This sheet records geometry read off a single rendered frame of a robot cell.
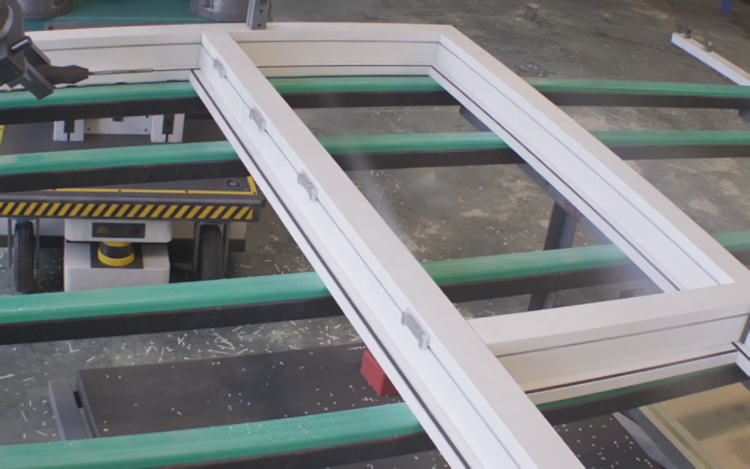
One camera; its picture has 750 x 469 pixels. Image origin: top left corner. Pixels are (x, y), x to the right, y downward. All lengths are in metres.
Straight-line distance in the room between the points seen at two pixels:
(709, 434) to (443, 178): 2.18
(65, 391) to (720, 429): 0.93
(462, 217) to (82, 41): 1.90
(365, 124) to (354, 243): 2.69
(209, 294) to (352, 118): 2.76
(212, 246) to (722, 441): 1.52
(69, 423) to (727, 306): 0.85
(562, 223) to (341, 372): 0.42
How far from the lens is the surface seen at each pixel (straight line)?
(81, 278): 2.62
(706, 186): 4.09
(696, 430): 1.54
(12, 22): 1.47
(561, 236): 1.72
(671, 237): 1.37
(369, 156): 1.56
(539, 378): 1.10
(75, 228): 2.55
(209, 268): 2.66
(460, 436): 1.00
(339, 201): 1.23
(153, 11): 2.50
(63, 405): 1.49
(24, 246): 2.64
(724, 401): 1.62
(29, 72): 1.49
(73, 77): 1.55
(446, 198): 3.44
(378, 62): 1.84
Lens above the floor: 1.49
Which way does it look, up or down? 28 degrees down
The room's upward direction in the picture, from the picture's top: 9 degrees clockwise
